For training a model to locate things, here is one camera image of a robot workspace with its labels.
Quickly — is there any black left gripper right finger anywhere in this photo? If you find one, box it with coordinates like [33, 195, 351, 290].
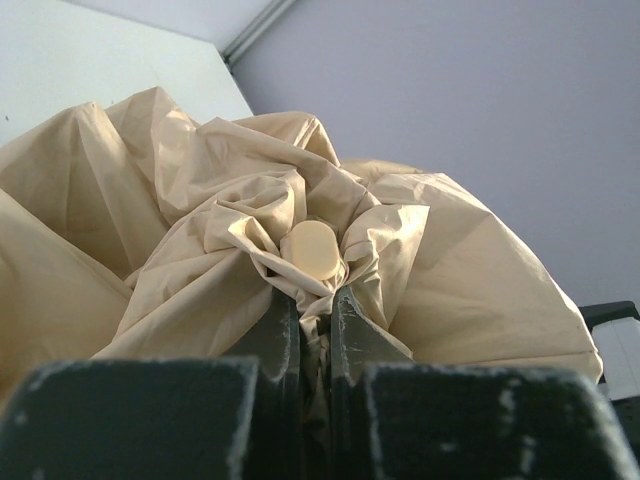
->
[330, 287, 639, 479]

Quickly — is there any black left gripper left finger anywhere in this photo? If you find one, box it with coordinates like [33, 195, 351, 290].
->
[1, 292, 304, 479]

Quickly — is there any beige folding umbrella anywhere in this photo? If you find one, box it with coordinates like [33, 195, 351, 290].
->
[1, 88, 603, 441]

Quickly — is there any aluminium corner frame post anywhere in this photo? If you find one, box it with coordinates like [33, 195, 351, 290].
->
[221, 0, 296, 69]

